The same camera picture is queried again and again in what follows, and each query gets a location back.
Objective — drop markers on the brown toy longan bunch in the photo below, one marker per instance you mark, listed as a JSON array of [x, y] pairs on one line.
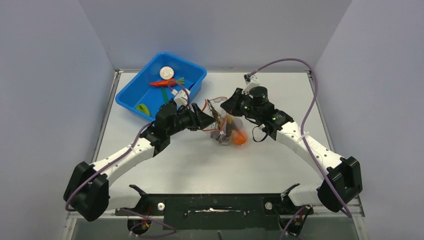
[[213, 108]]

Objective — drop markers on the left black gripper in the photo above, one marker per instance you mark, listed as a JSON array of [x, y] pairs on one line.
[[199, 120]]

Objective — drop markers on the green toy chili pepper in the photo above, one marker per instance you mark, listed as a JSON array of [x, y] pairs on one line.
[[165, 97]]

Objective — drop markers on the blue plastic bin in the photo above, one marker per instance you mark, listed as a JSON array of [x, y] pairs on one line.
[[148, 91]]

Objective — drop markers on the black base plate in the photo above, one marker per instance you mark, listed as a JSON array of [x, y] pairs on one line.
[[178, 212]]

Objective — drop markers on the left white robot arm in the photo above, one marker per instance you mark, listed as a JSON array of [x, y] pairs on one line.
[[88, 190]]

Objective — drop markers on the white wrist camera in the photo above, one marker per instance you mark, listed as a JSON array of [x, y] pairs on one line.
[[181, 97], [251, 82]]

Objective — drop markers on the white round toy slice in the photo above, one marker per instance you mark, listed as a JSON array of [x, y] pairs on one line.
[[166, 73]]

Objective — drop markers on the green toy leaf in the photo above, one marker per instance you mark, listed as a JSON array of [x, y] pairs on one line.
[[143, 109]]

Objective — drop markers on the orange toy carrot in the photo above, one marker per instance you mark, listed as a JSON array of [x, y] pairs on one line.
[[167, 83]]

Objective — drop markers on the clear zip top bag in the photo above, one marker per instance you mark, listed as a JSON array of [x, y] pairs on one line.
[[229, 118]]

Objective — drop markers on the dark toy grape bunch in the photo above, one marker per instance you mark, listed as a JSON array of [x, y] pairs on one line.
[[225, 136]]

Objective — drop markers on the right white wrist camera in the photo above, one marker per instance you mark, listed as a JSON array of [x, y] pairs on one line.
[[251, 82]]

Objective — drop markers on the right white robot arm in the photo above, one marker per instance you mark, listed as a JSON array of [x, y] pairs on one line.
[[341, 177]]

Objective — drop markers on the orange toy tangerine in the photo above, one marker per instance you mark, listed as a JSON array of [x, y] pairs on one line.
[[239, 137]]

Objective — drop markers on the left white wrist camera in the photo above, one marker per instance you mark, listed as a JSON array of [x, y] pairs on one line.
[[181, 97]]

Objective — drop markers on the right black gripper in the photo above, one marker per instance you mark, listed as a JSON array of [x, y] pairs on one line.
[[231, 105]]

